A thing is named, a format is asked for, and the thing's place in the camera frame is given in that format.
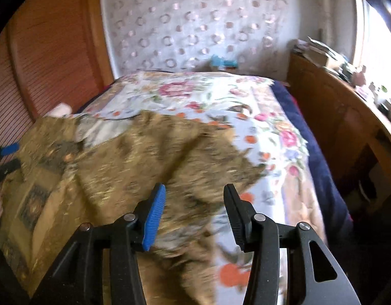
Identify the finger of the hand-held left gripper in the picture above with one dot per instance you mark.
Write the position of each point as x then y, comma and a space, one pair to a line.
10, 149
10, 166

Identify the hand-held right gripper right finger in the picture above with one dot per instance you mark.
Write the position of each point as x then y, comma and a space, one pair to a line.
237, 220

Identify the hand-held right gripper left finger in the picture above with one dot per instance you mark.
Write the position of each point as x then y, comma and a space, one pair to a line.
154, 219

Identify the golden brown fuzzy garment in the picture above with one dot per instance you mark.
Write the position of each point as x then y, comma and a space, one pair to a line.
125, 178

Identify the cream rolled pillow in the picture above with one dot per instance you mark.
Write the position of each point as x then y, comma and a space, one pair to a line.
59, 109

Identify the navy blue blanket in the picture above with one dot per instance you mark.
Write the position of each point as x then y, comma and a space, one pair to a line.
322, 178

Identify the floral printed bedsheet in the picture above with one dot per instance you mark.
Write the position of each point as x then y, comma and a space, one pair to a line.
246, 111

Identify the wooden cabinet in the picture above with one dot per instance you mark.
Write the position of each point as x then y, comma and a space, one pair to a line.
335, 117

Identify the blue toy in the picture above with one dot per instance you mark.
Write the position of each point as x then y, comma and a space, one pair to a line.
222, 63

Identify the pile of books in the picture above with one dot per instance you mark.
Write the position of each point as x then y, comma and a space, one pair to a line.
316, 50

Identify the pink figurine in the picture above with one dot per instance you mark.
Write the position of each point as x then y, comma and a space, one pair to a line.
361, 76

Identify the white curtain with circles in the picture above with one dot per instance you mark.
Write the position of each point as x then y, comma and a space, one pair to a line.
198, 22

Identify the bright window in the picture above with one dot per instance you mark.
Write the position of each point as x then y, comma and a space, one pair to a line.
378, 44

